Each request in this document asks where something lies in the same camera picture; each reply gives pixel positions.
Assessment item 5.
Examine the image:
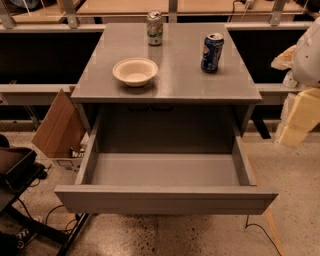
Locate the grey top drawer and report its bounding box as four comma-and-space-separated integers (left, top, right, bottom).
54, 105, 279, 216

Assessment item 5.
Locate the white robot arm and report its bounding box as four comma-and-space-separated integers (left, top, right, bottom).
271, 17, 320, 152

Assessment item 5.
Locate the grey drawer cabinet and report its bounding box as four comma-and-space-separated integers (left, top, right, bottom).
72, 23, 261, 138

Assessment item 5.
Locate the clear soap bottle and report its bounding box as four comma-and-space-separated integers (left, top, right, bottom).
283, 70, 298, 88

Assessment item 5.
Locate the blue pepsi can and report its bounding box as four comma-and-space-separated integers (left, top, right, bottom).
201, 32, 224, 73

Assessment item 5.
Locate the white paper bowl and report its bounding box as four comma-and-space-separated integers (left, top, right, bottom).
112, 58, 158, 87

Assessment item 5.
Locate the green white soda can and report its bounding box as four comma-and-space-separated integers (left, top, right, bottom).
146, 11, 163, 46

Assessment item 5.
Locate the brown cardboard box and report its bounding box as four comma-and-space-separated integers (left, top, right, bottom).
32, 90, 86, 158

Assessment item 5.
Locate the black rolling stand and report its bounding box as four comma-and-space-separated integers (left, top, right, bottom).
0, 135, 88, 256

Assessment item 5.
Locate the black floor cable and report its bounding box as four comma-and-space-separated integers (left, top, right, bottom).
244, 215, 284, 256

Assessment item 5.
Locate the grey metal shelf rail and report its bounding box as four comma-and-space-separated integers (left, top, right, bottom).
0, 84, 75, 105

